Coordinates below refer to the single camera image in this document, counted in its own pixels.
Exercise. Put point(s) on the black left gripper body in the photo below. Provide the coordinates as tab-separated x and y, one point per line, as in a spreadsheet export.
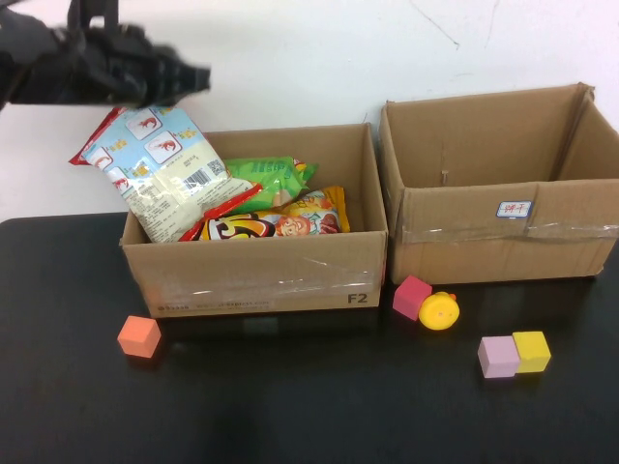
130	67

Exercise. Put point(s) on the red white shrimp cracker bag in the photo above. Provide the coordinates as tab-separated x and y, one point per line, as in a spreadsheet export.
159	174

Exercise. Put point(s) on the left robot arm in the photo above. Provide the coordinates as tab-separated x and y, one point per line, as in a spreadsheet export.
34	63

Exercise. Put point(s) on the green snack bag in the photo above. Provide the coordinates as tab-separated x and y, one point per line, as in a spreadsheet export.
271	179

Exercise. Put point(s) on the yellow orange cartoon snack bag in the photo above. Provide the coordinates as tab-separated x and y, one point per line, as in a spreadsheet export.
290	224

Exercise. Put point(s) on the cardboard box with F2 print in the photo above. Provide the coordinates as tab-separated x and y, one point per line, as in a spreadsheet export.
242	280

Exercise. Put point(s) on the orange foam cube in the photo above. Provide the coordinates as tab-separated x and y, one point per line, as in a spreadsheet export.
139	337

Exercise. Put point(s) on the magenta foam cube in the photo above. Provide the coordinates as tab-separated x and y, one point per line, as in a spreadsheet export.
411	296

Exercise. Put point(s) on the cardboard box with white label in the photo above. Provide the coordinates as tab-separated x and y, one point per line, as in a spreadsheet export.
459	251

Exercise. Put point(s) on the yellow rubber duck toy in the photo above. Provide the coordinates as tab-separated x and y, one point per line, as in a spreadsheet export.
439	313

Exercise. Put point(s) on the white blue label sticker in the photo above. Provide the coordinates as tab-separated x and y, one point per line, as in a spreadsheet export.
513	210

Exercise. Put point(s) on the lilac foam cube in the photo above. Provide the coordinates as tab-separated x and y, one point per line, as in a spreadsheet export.
498	358

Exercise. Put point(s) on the yellow foam cube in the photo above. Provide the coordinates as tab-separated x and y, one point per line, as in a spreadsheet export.
532	352

